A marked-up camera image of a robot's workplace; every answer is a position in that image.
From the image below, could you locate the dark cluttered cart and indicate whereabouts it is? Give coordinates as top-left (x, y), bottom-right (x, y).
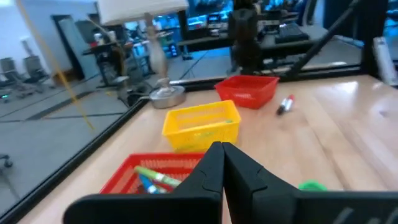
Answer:
top-left (82, 29), bottom-right (131, 90)

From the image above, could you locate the silver lamp with white shade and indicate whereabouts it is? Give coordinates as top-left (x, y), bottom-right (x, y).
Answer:
top-left (96, 0), bottom-right (190, 110)

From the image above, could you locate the grey desk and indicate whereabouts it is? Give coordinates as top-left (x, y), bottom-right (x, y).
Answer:
top-left (178, 29), bottom-right (315, 60)

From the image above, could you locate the red plastic slotted basket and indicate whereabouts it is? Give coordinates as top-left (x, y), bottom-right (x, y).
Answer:
top-left (99, 152), bottom-right (206, 195)
top-left (214, 74), bottom-right (280, 110)

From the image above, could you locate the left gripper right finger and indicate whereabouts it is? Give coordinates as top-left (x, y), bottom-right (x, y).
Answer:
top-left (222, 141), bottom-right (398, 224)

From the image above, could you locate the grey office chair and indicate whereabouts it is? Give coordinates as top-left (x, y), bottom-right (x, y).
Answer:
top-left (0, 57), bottom-right (25, 97)
top-left (22, 55), bottom-right (52, 94)

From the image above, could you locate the green plastic slotted basket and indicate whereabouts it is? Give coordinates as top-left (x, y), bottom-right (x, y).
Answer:
top-left (298, 179), bottom-right (328, 192)

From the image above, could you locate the yellow hanging cable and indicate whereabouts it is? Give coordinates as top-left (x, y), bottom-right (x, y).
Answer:
top-left (14, 0), bottom-right (96, 131)

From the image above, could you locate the white plastic object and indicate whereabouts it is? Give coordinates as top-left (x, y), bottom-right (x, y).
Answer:
top-left (373, 36), bottom-right (398, 85)

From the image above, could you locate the red Sharpie marker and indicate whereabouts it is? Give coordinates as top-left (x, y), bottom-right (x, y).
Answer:
top-left (275, 94), bottom-right (295, 116)

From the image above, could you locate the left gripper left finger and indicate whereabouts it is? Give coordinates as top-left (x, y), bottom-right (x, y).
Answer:
top-left (63, 141), bottom-right (225, 224)

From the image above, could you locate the light blue Expo marker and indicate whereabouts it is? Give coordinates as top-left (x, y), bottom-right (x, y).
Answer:
top-left (138, 174), bottom-right (161, 195)

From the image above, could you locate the white marker with green cap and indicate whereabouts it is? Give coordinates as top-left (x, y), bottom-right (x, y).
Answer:
top-left (134, 165), bottom-right (183, 187)

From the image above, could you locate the yellow plastic slotted basket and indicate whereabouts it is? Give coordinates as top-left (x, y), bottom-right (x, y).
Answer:
top-left (161, 100), bottom-right (243, 153)

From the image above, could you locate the thin green highlighter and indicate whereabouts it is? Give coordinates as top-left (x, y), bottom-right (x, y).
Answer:
top-left (183, 119), bottom-right (234, 149)

